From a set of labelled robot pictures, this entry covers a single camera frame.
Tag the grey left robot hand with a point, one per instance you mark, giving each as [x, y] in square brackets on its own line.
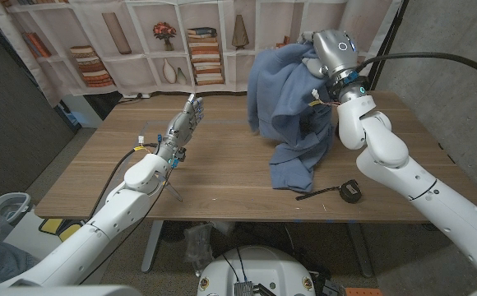
[181, 129]

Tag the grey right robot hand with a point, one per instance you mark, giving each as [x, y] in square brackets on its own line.
[339, 53]

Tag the blue hoodie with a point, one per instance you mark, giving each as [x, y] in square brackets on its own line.
[288, 111]

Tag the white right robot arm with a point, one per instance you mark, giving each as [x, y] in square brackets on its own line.
[419, 189]

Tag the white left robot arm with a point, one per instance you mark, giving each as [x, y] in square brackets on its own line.
[115, 214]

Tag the black tape measure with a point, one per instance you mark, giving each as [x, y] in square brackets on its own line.
[350, 191]

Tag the white power strip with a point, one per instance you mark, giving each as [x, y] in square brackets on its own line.
[133, 95]

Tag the printed bookshelf backdrop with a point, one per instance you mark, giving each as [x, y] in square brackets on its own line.
[205, 70]

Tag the white cabinet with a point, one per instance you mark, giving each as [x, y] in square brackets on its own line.
[80, 111]

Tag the clear plastic bag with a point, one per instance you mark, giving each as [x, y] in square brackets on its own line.
[197, 244]

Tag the grey table leg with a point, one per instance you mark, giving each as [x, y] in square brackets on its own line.
[152, 246]
[359, 251]

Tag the yellow black floor object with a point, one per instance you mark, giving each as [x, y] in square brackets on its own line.
[68, 232]

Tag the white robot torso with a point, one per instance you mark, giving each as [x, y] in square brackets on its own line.
[259, 267]

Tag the white grey plastic bin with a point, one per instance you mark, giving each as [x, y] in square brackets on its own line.
[10, 205]

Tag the person leg in jeans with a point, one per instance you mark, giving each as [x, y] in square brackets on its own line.
[0, 259]

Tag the orange box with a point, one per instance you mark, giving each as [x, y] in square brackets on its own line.
[364, 292]

